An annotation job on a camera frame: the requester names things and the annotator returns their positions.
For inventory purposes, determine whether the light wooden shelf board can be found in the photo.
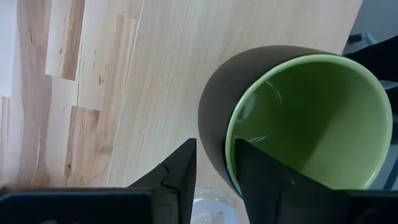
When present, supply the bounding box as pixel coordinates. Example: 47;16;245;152
105;0;364;224

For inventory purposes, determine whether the clear plastic cup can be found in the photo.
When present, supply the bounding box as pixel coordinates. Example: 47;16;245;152
190;185;237;224

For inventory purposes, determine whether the black mug green inside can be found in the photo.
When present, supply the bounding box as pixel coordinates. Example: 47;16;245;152
198;45;393;200

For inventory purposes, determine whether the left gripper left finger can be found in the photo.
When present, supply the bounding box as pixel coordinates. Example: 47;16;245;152
127;138;197;224

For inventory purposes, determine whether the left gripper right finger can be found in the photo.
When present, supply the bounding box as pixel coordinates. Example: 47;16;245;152
234;138;337;224

